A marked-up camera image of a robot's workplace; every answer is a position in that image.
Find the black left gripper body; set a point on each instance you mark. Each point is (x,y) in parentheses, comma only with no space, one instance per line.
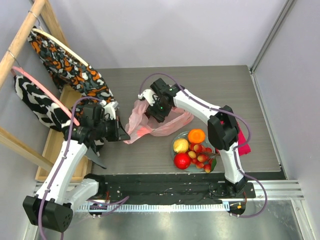
(110,130)

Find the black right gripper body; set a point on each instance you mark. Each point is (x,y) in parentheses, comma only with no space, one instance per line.
(157,114)

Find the pink plastic bag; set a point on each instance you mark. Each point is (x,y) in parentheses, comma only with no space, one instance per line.
(139,124)

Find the fake yellow pear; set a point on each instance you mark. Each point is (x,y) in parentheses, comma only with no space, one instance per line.
(180,145)

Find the fake orange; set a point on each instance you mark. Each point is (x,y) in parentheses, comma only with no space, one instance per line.
(196,136)

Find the fake red apple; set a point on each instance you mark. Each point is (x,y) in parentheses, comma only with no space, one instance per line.
(182,161)

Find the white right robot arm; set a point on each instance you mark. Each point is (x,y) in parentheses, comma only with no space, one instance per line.
(222,126)

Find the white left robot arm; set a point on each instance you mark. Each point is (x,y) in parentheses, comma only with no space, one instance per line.
(53,206)

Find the light green plate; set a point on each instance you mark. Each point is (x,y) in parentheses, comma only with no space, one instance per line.
(191,168)

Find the zebra pattern cloth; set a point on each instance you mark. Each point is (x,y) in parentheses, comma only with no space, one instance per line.
(45,109)

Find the orange camouflage pattern cloth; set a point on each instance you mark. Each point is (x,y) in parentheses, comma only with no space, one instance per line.
(67,68)

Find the red folded cloth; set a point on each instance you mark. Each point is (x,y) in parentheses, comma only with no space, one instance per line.
(243,149)

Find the wooden clothes rack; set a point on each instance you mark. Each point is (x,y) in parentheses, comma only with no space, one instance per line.
(17,122)

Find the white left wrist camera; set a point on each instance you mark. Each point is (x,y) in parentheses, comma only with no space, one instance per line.
(109,109)

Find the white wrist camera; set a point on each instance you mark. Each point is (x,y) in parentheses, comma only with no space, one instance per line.
(109,109)
(148,95)

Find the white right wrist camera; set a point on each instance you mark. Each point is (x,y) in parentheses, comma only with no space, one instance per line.
(148,95)

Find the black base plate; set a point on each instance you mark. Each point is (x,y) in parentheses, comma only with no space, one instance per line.
(162,187)

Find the aluminium frame rail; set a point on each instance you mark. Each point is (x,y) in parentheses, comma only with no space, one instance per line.
(265,191)

